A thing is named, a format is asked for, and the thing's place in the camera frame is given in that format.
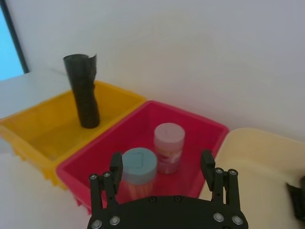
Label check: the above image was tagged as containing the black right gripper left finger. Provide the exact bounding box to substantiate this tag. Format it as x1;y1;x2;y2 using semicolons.
89;151;124;216

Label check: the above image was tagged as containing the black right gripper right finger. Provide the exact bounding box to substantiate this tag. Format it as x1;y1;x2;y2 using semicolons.
201;149;241;211

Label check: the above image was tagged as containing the red plastic bin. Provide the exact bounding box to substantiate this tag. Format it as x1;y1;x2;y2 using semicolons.
56;100;230;216

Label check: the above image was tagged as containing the black rolled mesh sheet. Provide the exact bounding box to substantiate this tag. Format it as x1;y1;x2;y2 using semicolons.
62;53;101;130

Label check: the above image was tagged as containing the window with dark frame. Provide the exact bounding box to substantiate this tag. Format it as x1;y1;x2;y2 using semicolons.
0;0;30;81

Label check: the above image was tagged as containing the cream plastic bin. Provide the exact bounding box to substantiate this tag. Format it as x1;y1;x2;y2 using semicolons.
198;127;305;229

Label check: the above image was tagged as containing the clear jar with pink lid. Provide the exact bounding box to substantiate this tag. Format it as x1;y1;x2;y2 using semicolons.
153;122;186;175

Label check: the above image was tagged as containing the small black object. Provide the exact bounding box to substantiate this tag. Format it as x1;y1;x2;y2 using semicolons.
286;176;305;221

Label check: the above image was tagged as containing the yellow plastic bin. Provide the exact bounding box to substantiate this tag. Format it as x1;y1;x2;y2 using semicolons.
0;80;147;191

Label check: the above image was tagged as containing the clear jar with blue lid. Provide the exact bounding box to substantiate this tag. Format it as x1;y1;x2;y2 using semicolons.
120;147;158;200

